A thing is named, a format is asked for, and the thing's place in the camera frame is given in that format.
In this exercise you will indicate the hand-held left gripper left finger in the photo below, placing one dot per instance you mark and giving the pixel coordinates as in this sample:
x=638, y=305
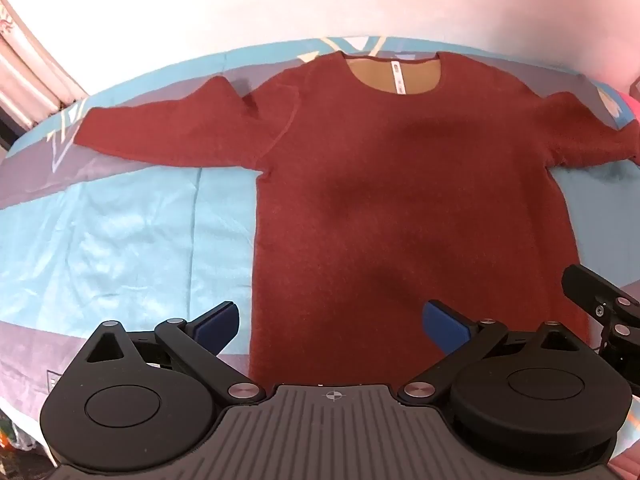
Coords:
x=218, y=324

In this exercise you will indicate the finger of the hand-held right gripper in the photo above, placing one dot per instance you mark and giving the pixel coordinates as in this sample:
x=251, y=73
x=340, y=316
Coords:
x=587, y=282
x=620, y=347

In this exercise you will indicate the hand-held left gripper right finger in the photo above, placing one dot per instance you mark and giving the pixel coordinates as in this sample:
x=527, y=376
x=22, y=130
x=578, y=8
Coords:
x=444, y=326

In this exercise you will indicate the dark red sweater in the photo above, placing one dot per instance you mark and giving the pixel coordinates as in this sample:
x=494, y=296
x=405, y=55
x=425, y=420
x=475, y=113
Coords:
x=380, y=200

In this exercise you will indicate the blue and purple bed sheet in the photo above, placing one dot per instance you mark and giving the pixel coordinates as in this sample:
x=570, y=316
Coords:
x=110, y=240

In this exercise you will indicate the pink pillow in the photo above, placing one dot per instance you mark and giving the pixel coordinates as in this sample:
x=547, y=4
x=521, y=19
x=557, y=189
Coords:
x=631, y=102

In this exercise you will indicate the colourful printed cloth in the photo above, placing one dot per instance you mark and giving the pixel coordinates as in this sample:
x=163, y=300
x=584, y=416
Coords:
x=9, y=430

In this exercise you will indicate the pink striped curtain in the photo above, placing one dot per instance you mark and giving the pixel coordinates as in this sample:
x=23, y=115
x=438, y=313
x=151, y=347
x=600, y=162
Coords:
x=35, y=70

